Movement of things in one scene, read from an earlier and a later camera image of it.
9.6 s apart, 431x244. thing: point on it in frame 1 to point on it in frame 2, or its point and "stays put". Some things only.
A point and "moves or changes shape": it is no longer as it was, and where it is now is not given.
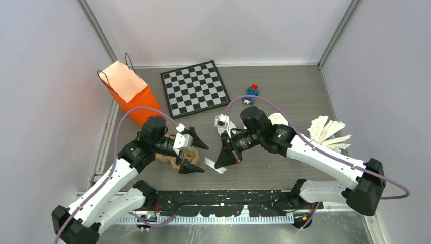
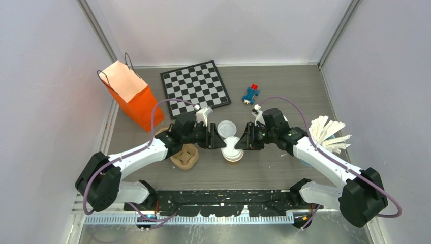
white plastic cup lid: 232,125 stays put
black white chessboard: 192,89 stays put
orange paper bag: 132,91 stays put
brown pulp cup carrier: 191,154 stays put
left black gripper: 186,166 to 212,141
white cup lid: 212,163 moves or changes shape
